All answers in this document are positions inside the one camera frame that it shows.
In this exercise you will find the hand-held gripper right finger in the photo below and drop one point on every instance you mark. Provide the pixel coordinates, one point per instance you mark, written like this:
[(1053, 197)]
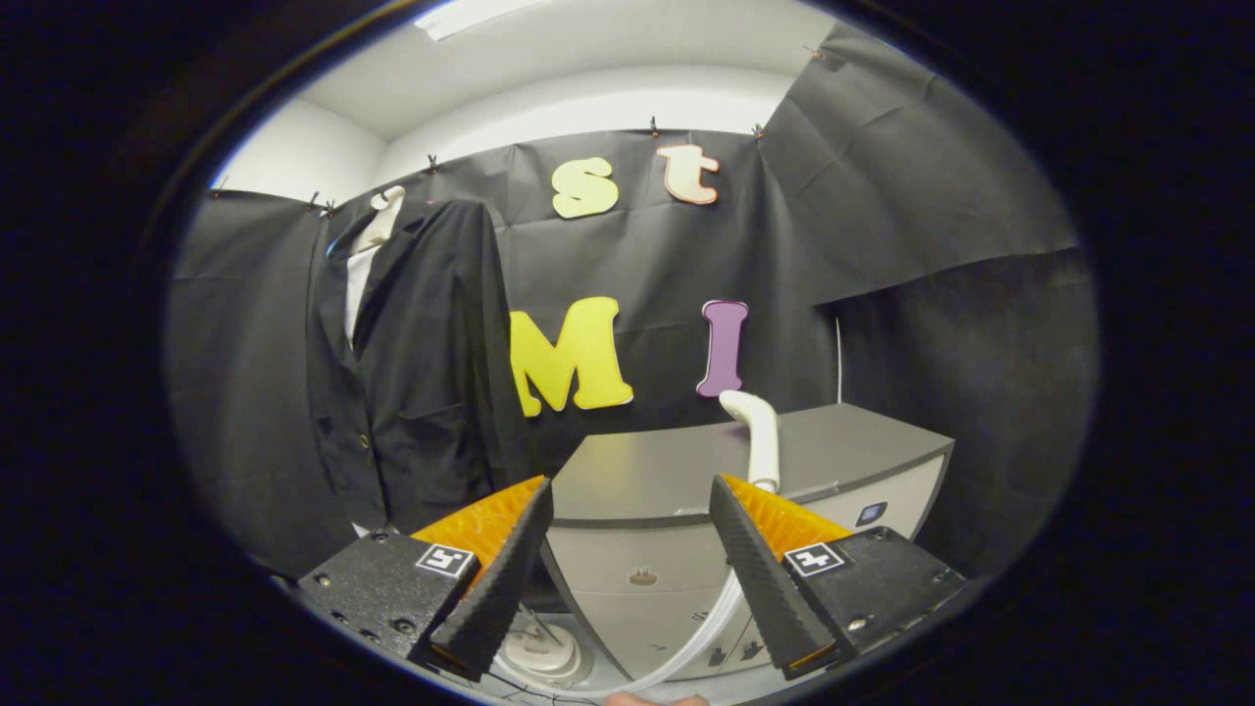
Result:
[(765, 588)]

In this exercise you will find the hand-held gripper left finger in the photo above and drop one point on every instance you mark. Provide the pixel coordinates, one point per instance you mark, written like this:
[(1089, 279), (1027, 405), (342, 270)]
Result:
[(500, 588)]

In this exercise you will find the white garment steamer base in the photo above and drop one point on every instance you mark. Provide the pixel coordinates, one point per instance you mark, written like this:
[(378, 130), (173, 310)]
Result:
[(549, 652)]

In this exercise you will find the black suit jacket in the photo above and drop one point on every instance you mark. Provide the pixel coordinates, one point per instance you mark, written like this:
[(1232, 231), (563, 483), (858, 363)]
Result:
[(431, 373)]

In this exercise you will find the white shirt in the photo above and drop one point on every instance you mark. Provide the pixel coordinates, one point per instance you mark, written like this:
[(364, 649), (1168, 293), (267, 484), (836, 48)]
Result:
[(358, 289)]

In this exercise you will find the white clothes hanger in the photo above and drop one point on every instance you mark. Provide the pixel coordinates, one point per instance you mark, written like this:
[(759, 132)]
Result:
[(384, 211)]

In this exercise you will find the grey cabinet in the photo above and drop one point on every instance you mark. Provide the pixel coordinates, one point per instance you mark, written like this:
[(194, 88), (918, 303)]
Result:
[(667, 471)]

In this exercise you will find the black backdrop cloth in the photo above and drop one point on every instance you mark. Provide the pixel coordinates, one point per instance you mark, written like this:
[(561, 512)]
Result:
[(931, 196)]

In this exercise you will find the ceiling light panel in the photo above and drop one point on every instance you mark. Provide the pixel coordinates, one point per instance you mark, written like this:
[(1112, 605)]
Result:
[(471, 15)]

